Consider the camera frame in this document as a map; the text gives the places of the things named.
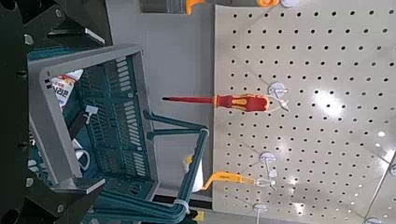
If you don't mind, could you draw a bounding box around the teal grey plastic crate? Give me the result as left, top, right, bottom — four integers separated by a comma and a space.
27, 43, 210, 224

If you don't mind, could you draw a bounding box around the red yellow screwdriver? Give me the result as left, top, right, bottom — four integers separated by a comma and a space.
162, 93, 271, 112

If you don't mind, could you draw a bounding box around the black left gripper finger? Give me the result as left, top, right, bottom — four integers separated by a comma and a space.
18, 176, 106, 224
18, 0, 106, 49

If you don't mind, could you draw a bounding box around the beige pegboard panel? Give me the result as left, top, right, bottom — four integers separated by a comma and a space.
212, 0, 396, 224
362, 153, 396, 224

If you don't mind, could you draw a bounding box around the orange grey paintbrush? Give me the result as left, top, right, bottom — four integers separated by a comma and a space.
139, 0, 280, 16

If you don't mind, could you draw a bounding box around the orange handled hand tool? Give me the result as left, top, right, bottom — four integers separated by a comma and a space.
201, 171, 258, 191

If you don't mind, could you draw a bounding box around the white bottle yellow cap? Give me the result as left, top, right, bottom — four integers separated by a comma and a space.
182, 153, 205, 193

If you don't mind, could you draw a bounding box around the white red printed package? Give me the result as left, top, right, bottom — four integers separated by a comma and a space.
50, 68, 84, 110

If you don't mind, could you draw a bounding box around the white round ring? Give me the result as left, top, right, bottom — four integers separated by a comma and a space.
74, 148, 92, 172

